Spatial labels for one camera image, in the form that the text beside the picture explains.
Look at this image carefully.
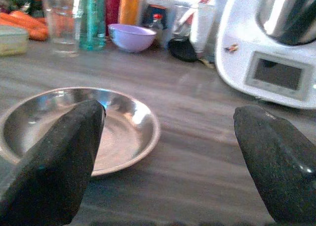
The orange squeeze bottle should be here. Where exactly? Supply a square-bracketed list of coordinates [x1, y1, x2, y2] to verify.
[118, 0, 140, 26]

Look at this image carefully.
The black rounded object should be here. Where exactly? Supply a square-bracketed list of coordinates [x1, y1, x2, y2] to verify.
[167, 37, 199, 63]

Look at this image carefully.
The round stainless steel plate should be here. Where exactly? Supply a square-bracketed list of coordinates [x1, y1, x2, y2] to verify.
[0, 87, 161, 177]

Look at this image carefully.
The teal water bottle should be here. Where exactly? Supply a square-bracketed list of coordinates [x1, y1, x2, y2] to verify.
[79, 0, 107, 52]

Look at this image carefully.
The white kitchen cooking machine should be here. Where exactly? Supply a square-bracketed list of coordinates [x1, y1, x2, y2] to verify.
[214, 0, 316, 111]

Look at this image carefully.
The dark red canister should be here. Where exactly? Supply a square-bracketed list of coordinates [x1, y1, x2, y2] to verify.
[105, 0, 123, 37]

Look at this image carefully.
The clear drinking glass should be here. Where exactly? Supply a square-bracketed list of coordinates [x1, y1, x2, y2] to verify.
[42, 0, 81, 57]

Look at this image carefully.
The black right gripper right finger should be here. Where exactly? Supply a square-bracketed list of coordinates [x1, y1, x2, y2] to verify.
[233, 105, 316, 224]

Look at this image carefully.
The small clear plastic food container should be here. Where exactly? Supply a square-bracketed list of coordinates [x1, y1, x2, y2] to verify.
[0, 25, 29, 57]

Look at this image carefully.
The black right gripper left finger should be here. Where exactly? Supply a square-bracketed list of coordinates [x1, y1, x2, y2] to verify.
[0, 99, 107, 226]

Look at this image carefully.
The white tube package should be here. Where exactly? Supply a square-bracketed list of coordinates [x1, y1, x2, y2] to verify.
[189, 1, 218, 54]

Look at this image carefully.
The clear plastic measuring cup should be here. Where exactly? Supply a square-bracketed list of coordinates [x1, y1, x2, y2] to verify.
[171, 3, 198, 42]

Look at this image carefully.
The small red-capped sauce bottle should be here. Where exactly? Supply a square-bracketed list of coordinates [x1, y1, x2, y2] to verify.
[149, 13, 165, 43]

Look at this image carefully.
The orange carrot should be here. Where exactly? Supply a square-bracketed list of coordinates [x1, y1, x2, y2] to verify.
[9, 10, 48, 27]
[0, 12, 49, 41]

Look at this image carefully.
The small purple plastic bowl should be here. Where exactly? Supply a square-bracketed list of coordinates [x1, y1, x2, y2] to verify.
[108, 23, 157, 53]

